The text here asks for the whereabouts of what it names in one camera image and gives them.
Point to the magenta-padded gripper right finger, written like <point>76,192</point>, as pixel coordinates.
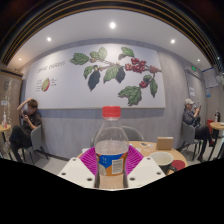
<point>146,170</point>

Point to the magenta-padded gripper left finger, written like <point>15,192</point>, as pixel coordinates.
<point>78,171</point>

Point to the clear red-capped drink bottle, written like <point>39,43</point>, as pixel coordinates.
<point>111,146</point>

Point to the small brown cardboard box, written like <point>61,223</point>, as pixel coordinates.
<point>165,142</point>

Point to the flat round red coaster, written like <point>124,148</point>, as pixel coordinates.
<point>179,164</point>

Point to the person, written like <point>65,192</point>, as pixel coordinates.
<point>190,118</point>
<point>30,121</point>

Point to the red bin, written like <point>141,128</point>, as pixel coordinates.
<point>210,126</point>

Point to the round wooden side table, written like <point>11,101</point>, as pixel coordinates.
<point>4,128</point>
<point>217,126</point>

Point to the black flask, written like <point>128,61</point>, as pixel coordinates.
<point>217,116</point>

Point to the white paper notice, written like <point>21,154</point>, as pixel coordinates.
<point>192,91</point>

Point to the white notice board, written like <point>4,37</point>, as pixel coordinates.
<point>210,78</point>

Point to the green exit sign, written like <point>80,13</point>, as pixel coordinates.
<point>193,68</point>

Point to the round ceiling lights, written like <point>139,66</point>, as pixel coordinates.
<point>112,25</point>

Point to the white coffee plant wall picture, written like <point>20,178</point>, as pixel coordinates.
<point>66,86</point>

